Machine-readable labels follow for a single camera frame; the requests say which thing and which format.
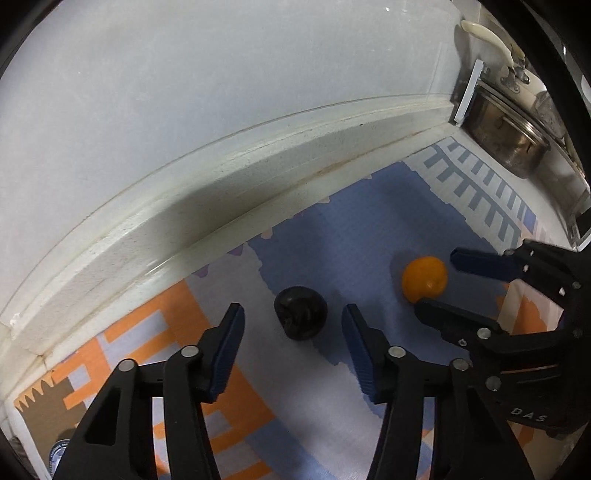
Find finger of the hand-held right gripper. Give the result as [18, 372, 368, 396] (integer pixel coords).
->
[414, 296, 508, 355]
[450, 239, 586, 317]

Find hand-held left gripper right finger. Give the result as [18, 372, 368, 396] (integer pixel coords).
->
[341, 304, 529, 480]

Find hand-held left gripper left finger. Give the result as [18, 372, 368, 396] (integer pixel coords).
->
[53, 302, 245, 480]

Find orange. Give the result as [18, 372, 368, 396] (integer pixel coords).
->
[401, 256, 448, 304]

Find dark purple plum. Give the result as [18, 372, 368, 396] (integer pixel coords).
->
[274, 286, 328, 341]

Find patterned orange blue mat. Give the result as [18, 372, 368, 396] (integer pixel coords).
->
[14, 141, 571, 480]

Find stainless steel pot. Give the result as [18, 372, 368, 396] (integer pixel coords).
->
[464, 78, 552, 180]

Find white plastic rack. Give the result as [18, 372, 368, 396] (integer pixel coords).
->
[452, 59, 483, 125]

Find blue and white plate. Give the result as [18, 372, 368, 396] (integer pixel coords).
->
[46, 427, 81, 480]

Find white kettle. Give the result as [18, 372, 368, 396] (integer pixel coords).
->
[455, 19, 561, 121]

